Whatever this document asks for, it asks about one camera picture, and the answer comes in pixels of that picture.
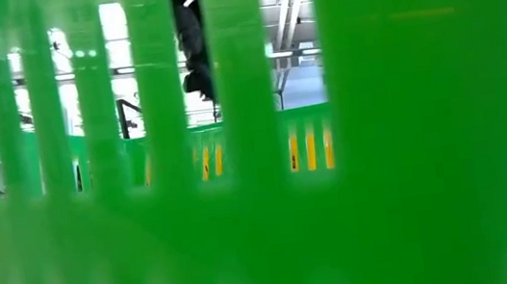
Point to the green plastic basket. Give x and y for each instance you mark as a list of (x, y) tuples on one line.
[(428, 140)]

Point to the yellow plastic basket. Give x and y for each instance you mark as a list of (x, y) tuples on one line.
[(311, 152)]

